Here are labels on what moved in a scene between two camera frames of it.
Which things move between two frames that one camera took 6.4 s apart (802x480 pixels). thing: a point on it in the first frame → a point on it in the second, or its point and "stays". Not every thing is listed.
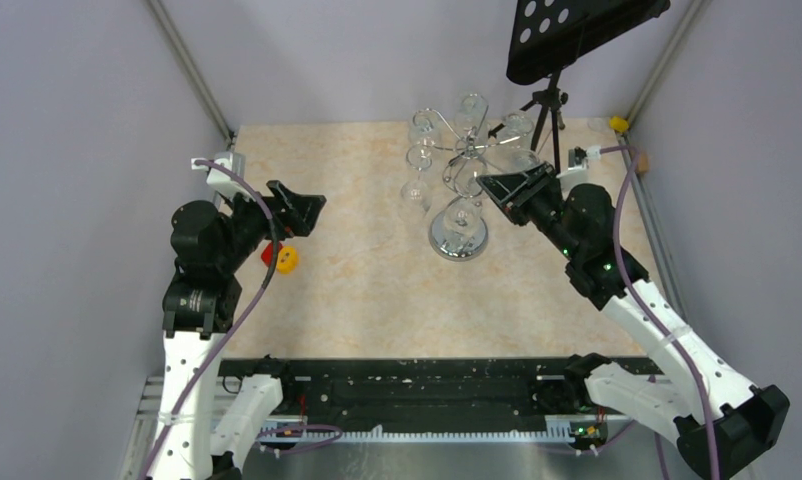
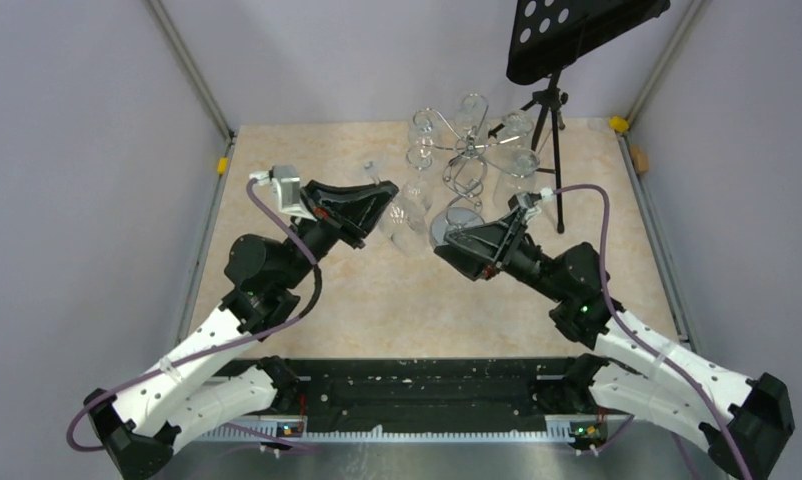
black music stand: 548,34 stays
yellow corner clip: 618,124 stays
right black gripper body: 536,199 → 521,260
